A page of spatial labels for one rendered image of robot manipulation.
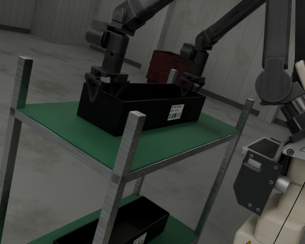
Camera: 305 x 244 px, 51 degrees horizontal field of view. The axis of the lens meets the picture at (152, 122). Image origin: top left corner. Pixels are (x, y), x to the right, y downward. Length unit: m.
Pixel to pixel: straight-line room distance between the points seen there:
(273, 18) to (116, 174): 0.51
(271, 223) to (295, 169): 0.17
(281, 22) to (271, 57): 0.08
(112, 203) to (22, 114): 0.39
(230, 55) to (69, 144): 7.05
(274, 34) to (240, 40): 6.92
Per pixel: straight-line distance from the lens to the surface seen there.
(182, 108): 1.25
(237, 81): 7.67
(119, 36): 0.92
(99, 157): 0.81
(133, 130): 0.71
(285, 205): 1.01
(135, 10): 0.91
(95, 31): 0.96
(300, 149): 0.78
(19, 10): 9.59
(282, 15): 0.82
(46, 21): 9.35
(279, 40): 0.80
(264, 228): 1.00
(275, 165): 0.92
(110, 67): 0.93
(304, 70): 0.91
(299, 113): 0.76
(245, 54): 7.65
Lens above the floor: 1.30
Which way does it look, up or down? 17 degrees down
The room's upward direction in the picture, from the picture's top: 17 degrees clockwise
